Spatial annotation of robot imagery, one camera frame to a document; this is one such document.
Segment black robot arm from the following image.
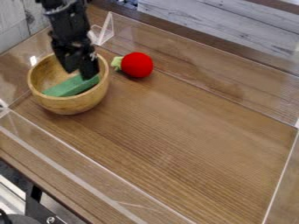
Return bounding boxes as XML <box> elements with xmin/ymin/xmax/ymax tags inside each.
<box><xmin>35</xmin><ymin>0</ymin><xmax>99</xmax><ymax>80</ymax></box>

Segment clear acrylic tray wall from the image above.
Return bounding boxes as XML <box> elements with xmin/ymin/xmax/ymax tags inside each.
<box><xmin>0</xmin><ymin>100</ymin><xmax>194</xmax><ymax>224</ymax></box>

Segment black cable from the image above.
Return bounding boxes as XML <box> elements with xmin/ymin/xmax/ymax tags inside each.
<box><xmin>0</xmin><ymin>208</ymin><xmax>15</xmax><ymax>224</ymax></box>

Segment red ball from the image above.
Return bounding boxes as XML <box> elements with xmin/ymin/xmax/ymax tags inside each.
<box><xmin>121</xmin><ymin>52</ymin><xmax>154</xmax><ymax>78</ymax></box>

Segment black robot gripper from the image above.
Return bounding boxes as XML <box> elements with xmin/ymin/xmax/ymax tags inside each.
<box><xmin>43</xmin><ymin>1</ymin><xmax>99</xmax><ymax>80</ymax></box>

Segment green foam block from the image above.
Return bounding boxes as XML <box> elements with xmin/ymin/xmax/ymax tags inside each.
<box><xmin>42</xmin><ymin>73</ymin><xmax>101</xmax><ymax>97</ymax></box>

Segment light wooden bowl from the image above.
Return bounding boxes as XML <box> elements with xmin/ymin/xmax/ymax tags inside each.
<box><xmin>27</xmin><ymin>54</ymin><xmax>110</xmax><ymax>115</ymax></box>

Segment clear acrylic corner bracket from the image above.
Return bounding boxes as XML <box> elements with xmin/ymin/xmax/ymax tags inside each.
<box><xmin>89</xmin><ymin>12</ymin><xmax>115</xmax><ymax>46</ymax></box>

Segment black table leg bracket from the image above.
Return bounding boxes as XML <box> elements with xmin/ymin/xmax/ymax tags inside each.
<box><xmin>25</xmin><ymin>185</ymin><xmax>67</xmax><ymax>224</ymax></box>

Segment small green cube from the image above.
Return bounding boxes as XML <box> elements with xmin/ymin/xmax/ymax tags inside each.
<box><xmin>111</xmin><ymin>56</ymin><xmax>123</xmax><ymax>71</ymax></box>

